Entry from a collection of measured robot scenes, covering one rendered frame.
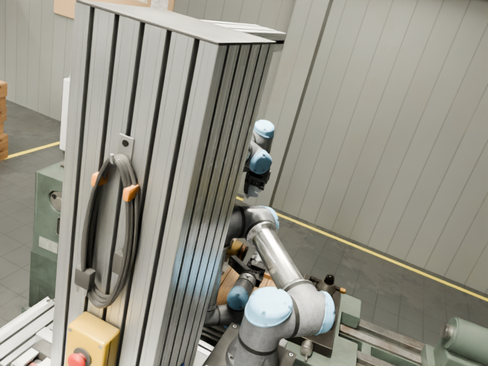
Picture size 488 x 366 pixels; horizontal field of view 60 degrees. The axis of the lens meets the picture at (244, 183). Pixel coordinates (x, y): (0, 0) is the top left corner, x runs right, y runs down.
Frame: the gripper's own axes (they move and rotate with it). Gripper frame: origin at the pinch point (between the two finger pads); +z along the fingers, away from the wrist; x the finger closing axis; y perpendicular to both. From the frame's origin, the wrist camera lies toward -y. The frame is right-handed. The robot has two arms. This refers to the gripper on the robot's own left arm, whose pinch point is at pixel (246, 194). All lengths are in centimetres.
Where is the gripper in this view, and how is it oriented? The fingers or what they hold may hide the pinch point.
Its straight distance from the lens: 172.0
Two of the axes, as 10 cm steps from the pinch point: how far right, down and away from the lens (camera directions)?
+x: 3.5, -5.9, 7.2
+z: -1.2, 7.4, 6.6
